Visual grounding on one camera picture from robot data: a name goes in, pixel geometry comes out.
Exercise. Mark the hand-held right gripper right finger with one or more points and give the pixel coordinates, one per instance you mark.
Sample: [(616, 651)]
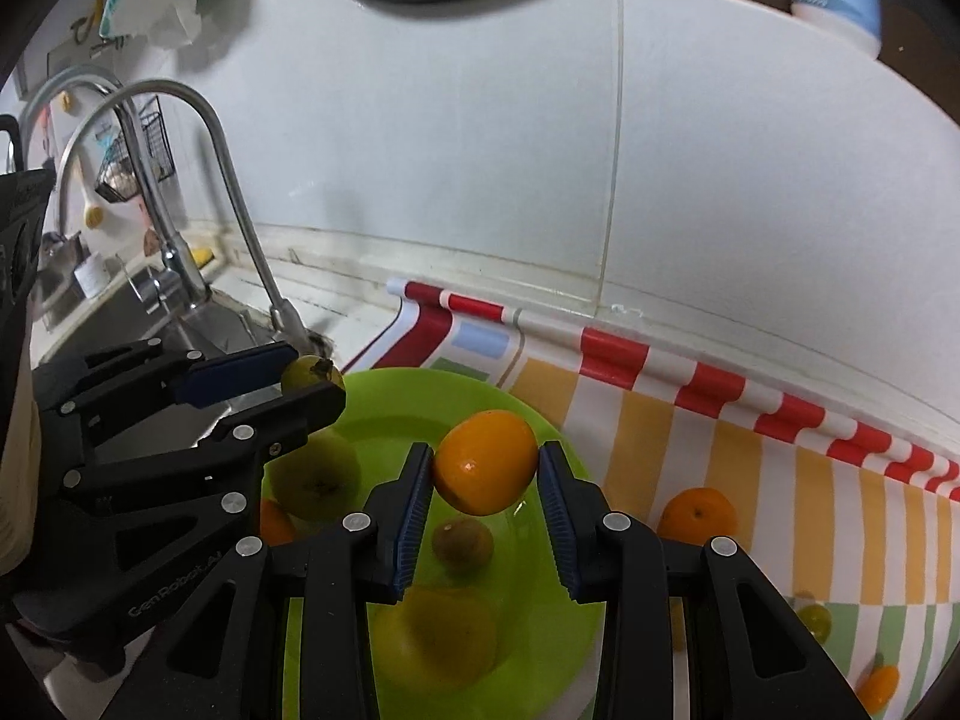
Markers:
[(561, 525)]

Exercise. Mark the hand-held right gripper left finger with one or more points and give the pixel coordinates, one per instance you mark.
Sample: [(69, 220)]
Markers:
[(411, 525)]

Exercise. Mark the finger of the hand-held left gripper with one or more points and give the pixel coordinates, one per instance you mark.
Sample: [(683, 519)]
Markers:
[(232, 375), (292, 416)]

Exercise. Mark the small tan fruit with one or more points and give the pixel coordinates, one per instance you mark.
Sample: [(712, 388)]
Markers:
[(461, 540), (304, 373)]

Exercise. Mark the green plate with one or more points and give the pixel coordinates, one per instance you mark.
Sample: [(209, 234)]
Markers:
[(532, 622)]

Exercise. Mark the large orange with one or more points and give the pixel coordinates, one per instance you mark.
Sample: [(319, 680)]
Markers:
[(275, 523)]

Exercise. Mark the large green guava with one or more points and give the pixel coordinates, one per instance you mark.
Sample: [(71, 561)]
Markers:
[(439, 637)]

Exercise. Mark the person's left forearm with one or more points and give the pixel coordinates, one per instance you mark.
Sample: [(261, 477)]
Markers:
[(15, 465)]

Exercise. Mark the stainless steel sink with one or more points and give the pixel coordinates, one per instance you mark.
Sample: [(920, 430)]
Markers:
[(195, 330)]

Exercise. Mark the wooden dish brush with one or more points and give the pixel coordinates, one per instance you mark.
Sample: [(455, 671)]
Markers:
[(94, 217)]

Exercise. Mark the white cup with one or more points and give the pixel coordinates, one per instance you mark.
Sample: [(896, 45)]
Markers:
[(91, 276)]

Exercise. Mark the brown scrubber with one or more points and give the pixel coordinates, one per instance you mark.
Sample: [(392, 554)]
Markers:
[(151, 241)]

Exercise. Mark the yellow sponge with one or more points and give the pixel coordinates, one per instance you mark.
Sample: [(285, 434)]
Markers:
[(201, 256)]

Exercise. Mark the large chrome faucet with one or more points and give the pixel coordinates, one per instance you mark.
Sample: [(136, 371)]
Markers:
[(150, 187)]

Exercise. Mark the thin gooseneck faucet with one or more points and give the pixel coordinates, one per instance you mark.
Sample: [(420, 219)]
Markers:
[(225, 187)]

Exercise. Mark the striped colourful table mat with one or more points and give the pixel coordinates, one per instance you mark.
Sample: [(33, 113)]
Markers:
[(750, 465)]

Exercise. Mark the small green citrus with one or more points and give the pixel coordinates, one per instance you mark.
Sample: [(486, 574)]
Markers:
[(815, 621)]

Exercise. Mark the metal wall hook rack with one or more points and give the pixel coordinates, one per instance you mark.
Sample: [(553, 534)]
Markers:
[(94, 22)]

